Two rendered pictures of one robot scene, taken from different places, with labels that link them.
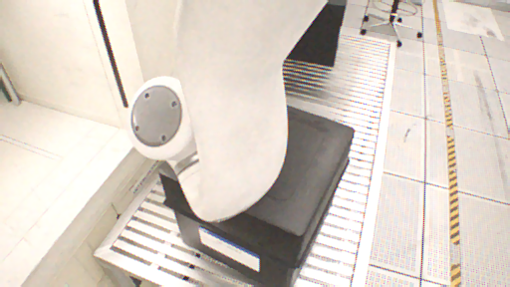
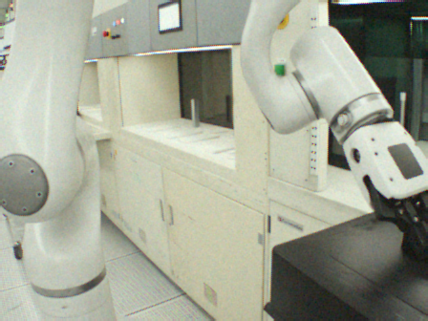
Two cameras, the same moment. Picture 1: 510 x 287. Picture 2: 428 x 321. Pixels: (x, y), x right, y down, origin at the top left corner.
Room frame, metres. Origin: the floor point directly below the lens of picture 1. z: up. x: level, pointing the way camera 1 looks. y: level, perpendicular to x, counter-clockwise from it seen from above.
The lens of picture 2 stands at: (0.46, -0.44, 1.24)
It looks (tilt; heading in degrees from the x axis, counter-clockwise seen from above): 16 degrees down; 126
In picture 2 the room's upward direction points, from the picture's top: 3 degrees counter-clockwise
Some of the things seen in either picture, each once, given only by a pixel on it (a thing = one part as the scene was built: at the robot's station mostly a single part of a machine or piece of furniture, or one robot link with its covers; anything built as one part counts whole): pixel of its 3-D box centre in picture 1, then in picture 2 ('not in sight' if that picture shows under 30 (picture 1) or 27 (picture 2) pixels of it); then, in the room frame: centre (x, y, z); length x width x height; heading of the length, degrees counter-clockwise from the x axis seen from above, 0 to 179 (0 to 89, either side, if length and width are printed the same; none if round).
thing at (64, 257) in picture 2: not in sight; (57, 193); (-0.02, -0.18, 1.07); 0.19 x 0.12 x 0.24; 133
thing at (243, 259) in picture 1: (260, 200); not in sight; (0.46, -0.01, 0.85); 0.28 x 0.28 x 0.17; 62
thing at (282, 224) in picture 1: (261, 160); (422, 282); (0.46, -0.01, 0.98); 0.29 x 0.29 x 0.13; 62
